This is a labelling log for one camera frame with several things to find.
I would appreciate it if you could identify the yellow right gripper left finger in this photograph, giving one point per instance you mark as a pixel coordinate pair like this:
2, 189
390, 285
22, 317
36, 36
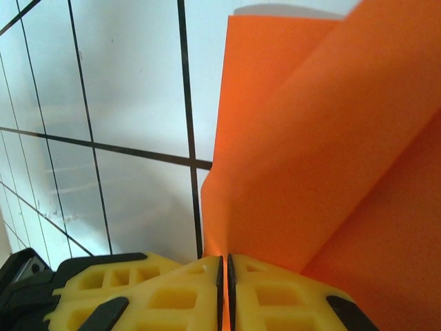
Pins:
165, 300

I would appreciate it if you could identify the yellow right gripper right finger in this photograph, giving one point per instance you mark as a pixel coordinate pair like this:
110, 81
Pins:
282, 303

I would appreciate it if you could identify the orange cloth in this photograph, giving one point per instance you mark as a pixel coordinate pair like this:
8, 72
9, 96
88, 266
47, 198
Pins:
310, 138

